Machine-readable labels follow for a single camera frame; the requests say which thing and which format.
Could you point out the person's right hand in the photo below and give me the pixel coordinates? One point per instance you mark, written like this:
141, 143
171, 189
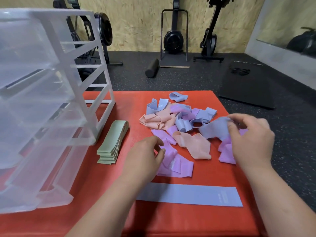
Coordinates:
254, 145

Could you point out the person's left hand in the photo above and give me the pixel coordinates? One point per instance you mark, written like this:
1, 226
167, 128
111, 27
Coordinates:
143, 157

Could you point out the stack of green bands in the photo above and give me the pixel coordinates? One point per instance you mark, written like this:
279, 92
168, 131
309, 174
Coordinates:
111, 140

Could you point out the blue band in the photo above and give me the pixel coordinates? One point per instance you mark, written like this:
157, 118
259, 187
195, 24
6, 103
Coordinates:
214, 128

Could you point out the pile of mixed resistance bands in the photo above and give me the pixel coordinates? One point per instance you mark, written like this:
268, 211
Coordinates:
195, 145

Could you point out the stack of blue bands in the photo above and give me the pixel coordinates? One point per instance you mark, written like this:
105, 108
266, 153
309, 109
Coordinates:
187, 194

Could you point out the translucent plastic drawer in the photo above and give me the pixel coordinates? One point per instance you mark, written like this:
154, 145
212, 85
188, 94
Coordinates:
61, 192
32, 115
22, 190
24, 46

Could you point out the clear plastic drawer unit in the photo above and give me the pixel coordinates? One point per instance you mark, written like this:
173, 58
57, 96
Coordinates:
49, 14

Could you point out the person's left forearm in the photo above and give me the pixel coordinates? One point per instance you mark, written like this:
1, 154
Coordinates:
108, 209

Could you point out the person's right forearm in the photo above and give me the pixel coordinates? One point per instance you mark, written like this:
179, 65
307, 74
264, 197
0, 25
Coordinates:
281, 204

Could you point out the red soft plyo box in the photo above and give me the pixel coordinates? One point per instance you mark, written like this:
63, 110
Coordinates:
138, 115

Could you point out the black exercise mat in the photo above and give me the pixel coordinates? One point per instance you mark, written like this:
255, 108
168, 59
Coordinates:
247, 88

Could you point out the black foam roller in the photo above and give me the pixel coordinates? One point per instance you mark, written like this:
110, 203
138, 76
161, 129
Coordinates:
152, 68

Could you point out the black upright rowing machine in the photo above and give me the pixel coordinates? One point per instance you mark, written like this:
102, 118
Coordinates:
209, 41

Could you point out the black ski machine with stand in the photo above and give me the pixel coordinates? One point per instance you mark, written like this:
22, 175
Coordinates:
173, 40

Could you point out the wall mirror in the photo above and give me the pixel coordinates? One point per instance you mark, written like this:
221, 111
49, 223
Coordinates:
276, 22

